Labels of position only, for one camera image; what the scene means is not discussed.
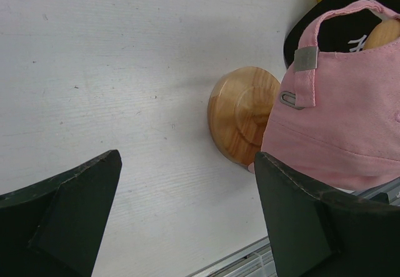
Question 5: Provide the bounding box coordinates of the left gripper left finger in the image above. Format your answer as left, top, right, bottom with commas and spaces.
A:
1, 149, 122, 276

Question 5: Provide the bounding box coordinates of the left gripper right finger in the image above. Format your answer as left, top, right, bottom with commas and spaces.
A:
254, 153, 399, 276

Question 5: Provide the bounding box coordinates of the pink baseball cap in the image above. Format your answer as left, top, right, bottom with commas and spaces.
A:
261, 0, 399, 191

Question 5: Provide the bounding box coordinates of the black baseball cap white logo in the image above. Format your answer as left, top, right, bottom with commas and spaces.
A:
283, 0, 399, 66

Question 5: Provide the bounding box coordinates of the wooden hat stand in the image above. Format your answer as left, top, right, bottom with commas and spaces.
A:
208, 19, 399, 165

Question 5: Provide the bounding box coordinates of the aluminium frame rail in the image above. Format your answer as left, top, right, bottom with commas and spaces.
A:
191, 179, 399, 277

